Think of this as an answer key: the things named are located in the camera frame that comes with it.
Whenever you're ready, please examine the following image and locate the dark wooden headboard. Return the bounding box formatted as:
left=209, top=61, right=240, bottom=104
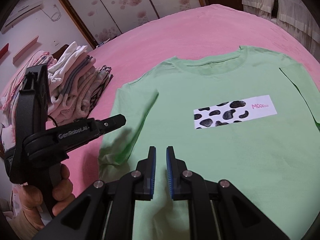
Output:
left=52, top=44, right=69, bottom=60

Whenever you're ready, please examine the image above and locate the cream lace covered furniture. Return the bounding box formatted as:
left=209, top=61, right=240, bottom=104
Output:
left=242, top=0, right=319, bottom=60

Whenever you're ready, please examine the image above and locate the pink bed blanket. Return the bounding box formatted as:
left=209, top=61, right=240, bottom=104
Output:
left=0, top=3, right=320, bottom=198

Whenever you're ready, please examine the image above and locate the person's left hand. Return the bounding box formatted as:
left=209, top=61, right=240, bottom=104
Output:
left=18, top=163, right=75, bottom=230

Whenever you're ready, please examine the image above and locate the floral sliding wardrobe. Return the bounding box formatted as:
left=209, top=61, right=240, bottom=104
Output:
left=59, top=0, right=205, bottom=48

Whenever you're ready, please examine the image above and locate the folded pink quilts pile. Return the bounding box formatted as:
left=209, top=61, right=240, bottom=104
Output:
left=0, top=49, right=58, bottom=111

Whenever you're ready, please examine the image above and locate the stack of folded clothes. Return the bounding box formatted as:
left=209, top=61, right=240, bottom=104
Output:
left=48, top=42, right=113, bottom=125

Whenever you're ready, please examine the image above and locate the red wall shelf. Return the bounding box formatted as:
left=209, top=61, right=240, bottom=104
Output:
left=0, top=43, right=9, bottom=59

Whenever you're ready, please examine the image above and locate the light green t-shirt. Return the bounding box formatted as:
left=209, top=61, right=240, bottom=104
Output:
left=98, top=46, right=319, bottom=239

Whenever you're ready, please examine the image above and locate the white wall socket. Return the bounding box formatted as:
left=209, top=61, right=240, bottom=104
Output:
left=53, top=40, right=59, bottom=47

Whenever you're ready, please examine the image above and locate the small pink pillow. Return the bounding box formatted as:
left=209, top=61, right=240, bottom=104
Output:
left=1, top=125, right=16, bottom=153

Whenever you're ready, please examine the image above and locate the white wall air conditioner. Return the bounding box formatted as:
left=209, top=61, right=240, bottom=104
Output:
left=1, top=0, right=43, bottom=34

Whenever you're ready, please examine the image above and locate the pink wall shelf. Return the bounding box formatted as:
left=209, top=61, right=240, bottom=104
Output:
left=12, top=35, right=39, bottom=64

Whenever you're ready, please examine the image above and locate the white power cord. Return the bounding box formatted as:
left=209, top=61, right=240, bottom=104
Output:
left=41, top=3, right=62, bottom=22

